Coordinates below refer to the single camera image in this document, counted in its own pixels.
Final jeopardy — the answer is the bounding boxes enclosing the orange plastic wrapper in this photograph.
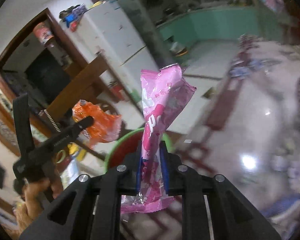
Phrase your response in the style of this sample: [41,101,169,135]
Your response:
[72,100,122,148]

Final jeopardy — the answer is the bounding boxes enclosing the pink plastic snack wrapper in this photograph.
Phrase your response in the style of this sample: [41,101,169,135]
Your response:
[121,63,196,213]

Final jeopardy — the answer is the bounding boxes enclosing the teal kitchen counter cabinets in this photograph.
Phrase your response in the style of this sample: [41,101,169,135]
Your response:
[158,6,283,47]

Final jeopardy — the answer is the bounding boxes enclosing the person's left hand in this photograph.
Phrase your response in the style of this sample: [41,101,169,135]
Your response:
[13,169,63,235]

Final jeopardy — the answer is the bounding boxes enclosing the floral tablecloth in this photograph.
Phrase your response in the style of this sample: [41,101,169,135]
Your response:
[178,35,300,239]

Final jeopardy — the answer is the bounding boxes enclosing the wooden carved chair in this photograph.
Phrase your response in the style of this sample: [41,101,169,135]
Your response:
[46,55,131,160]

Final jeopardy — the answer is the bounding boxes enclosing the white refrigerator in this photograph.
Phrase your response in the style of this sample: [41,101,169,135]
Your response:
[60,1,158,106]

